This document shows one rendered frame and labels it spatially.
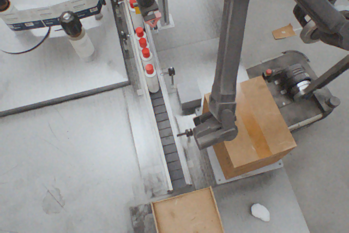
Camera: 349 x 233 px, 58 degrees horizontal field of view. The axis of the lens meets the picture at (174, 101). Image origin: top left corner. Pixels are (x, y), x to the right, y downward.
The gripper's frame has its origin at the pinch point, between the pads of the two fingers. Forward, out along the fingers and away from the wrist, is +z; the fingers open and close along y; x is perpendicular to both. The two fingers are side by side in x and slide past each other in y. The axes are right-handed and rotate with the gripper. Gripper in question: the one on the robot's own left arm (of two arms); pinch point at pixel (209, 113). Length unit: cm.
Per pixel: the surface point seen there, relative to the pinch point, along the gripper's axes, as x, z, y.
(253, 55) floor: 22, 135, -78
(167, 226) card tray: 42, 9, 30
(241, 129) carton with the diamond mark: 10.0, -1.0, -9.3
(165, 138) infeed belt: 13.4, 26.7, 16.6
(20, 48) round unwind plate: -44, 71, 66
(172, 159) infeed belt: 20.9, 20.5, 17.3
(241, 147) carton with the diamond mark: 14.7, -4.9, -6.1
